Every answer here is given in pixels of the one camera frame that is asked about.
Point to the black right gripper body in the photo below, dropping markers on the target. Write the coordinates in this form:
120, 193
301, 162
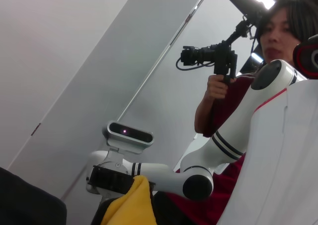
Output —
111, 180

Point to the grey yellow towel black trim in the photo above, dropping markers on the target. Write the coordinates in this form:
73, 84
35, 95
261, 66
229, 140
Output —
129, 205

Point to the black video camera rig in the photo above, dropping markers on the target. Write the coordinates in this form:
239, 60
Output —
206, 54

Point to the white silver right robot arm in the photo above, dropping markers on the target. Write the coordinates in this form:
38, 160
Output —
231, 125

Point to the person's bare hand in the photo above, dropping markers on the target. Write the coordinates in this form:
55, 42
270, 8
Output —
218, 88

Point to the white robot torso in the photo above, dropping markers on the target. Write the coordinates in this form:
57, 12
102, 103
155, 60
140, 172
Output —
285, 148

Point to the person in maroon shirt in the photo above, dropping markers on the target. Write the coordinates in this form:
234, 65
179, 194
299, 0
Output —
275, 33

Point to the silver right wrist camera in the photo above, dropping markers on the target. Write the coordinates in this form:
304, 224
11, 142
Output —
129, 133

